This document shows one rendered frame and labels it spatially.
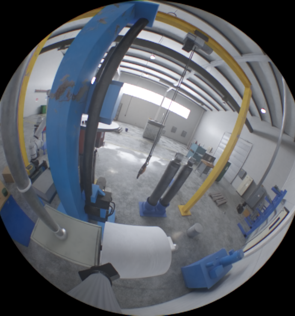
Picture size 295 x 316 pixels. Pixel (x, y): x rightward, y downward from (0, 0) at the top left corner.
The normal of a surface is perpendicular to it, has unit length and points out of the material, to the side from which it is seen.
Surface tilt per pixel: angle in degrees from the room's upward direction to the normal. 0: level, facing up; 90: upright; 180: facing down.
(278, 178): 90
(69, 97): 90
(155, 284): 0
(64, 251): 0
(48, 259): 0
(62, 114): 90
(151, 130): 90
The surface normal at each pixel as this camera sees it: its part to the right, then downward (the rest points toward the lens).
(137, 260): 0.37, -0.65
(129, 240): 0.32, -0.92
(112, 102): 0.12, 0.47
